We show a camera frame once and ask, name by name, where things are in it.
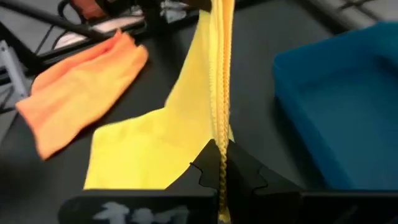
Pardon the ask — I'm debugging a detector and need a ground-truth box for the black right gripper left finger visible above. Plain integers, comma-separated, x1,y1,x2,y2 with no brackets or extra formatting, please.
57,138,223,224

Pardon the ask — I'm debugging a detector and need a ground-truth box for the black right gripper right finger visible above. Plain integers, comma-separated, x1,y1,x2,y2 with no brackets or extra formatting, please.
224,139,398,224

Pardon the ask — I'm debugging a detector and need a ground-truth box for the yellow microfiber towel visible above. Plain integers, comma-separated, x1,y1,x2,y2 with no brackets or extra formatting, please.
83,0,236,224

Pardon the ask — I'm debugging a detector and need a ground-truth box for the orange microfiber towel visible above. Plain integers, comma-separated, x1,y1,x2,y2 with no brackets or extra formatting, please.
14,29,150,161

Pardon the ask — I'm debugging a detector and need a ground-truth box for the blue plastic bin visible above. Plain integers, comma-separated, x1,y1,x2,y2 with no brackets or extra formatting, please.
272,20,398,191

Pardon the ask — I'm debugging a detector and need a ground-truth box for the white flat plate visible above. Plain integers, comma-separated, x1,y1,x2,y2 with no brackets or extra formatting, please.
52,14,147,51

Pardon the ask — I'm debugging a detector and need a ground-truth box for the aluminium frame post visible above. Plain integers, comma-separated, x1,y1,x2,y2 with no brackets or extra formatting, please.
0,39,29,98

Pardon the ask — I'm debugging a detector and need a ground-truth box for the thick black cable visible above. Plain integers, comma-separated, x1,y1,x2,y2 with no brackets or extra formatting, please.
0,0,109,42

